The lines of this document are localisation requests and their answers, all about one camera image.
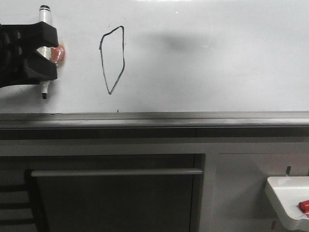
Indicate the white left plastic tray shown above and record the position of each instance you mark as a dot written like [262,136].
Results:
[284,194]

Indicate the white black whiteboard marker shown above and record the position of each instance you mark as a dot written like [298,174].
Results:
[45,16]

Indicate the red round magnet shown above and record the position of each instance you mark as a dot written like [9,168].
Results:
[58,54]

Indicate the red whiteboard marker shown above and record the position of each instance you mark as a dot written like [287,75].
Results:
[304,206]

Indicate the white whiteboard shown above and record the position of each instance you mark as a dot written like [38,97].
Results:
[168,63]

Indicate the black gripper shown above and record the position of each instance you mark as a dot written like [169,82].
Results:
[37,68]

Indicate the dark cabinet panel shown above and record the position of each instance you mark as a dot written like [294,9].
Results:
[120,193]

